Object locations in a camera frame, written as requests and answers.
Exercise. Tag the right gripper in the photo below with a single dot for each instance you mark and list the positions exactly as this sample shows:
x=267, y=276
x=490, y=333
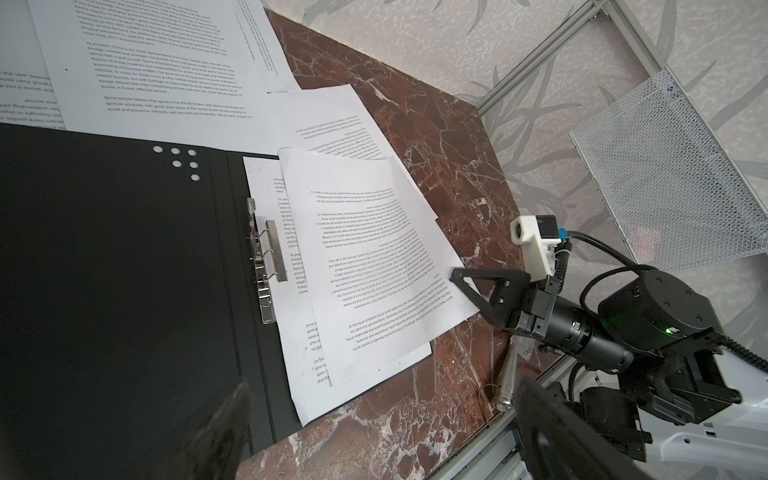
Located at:
x=506, y=299

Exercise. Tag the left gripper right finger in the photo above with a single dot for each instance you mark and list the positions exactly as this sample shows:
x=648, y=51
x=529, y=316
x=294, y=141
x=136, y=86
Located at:
x=557, y=444

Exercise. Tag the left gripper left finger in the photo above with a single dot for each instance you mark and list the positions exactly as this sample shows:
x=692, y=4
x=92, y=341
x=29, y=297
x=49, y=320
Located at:
x=207, y=445

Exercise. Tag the teal folder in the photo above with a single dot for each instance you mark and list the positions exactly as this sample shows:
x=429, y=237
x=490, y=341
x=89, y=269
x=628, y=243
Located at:
x=129, y=301

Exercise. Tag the paper sheet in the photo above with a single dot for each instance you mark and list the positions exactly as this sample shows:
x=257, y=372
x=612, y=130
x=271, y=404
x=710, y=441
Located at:
x=265, y=48
x=27, y=96
x=175, y=71
x=377, y=264
x=311, y=390
x=334, y=121

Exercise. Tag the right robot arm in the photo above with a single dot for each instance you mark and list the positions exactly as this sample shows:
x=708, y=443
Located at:
x=639, y=323

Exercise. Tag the aluminium frame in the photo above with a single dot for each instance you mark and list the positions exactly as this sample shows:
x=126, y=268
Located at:
x=718, y=51

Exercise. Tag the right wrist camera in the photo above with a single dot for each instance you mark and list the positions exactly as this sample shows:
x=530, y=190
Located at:
x=538, y=237

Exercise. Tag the white wire basket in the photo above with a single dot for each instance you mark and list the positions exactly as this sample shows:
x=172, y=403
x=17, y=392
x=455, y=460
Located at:
x=675, y=195

